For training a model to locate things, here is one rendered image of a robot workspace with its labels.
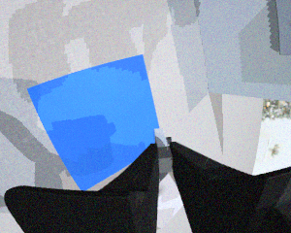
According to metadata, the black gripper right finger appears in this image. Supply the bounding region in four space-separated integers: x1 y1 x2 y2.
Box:
169 141 291 233

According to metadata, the grey panel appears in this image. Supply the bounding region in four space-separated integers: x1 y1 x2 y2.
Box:
193 0 291 102

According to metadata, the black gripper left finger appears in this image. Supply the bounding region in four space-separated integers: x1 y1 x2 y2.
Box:
3 144 160 233

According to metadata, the blue square marker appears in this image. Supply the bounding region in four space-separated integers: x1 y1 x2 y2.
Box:
28 55 158 190

